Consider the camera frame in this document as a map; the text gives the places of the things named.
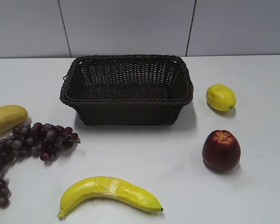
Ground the yellow plastic banana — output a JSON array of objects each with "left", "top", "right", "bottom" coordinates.
[{"left": 57, "top": 176, "right": 163, "bottom": 219}]

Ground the black woven rectangular basket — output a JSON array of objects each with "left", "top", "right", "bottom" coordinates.
[{"left": 60, "top": 55, "right": 194, "bottom": 126}]

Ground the yellow lemon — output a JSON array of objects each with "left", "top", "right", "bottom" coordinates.
[{"left": 206, "top": 84, "right": 236, "bottom": 112}]

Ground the dark red apple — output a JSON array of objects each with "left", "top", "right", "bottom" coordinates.
[{"left": 202, "top": 130, "right": 241, "bottom": 173}]

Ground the purple grape bunch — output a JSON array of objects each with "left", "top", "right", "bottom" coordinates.
[{"left": 0, "top": 122, "right": 80, "bottom": 209}]

